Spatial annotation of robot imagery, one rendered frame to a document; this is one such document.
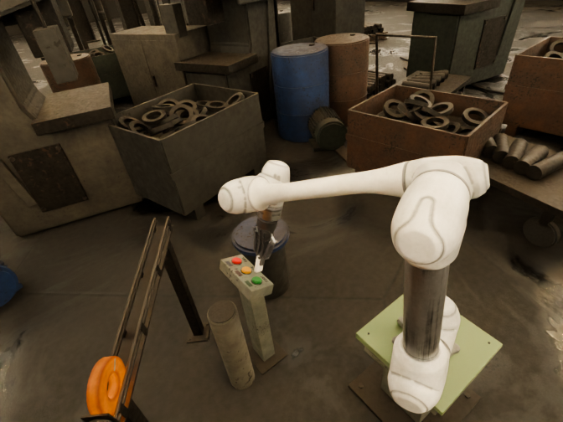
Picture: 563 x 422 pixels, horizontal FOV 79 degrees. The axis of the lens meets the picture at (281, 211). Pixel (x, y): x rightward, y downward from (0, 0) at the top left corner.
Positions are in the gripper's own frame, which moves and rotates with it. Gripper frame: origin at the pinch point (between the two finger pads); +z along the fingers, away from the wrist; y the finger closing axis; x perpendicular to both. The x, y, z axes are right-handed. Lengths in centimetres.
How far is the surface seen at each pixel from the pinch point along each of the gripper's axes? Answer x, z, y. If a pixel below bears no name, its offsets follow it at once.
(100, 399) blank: -61, 15, 18
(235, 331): -8.5, 29.1, 2.6
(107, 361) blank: -57, 11, 10
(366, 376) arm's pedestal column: 47, 53, 36
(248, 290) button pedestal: -5.4, 9.1, 2.6
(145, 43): 70, -60, -335
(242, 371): -1, 56, 3
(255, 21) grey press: 153, -102, -252
